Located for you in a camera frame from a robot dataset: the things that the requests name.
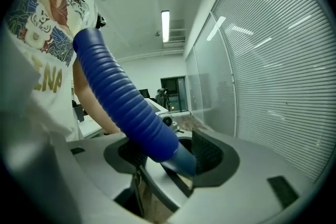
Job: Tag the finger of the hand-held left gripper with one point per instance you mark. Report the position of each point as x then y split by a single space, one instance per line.
36 178

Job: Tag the white desk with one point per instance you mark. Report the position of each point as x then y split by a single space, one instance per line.
90 128

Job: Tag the long ceiling light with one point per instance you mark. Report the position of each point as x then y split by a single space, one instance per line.
165 26

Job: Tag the blue mop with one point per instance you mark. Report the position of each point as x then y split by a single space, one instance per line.
123 102

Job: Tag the black chest-mounted device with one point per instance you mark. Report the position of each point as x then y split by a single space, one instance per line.
100 22

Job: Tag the person's left forearm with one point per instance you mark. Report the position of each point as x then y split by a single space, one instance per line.
89 102

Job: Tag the white venetian blinds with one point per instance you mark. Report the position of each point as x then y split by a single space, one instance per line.
275 73

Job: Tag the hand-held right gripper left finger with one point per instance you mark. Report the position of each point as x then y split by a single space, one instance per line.
92 165

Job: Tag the dark glass door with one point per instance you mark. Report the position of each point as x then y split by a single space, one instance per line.
170 84

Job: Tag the ceiling vent grille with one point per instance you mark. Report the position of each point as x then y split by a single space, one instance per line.
177 31

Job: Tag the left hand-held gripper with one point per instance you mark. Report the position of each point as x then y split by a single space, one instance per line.
157 106

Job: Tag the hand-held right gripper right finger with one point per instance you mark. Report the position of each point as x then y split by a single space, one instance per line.
249 191

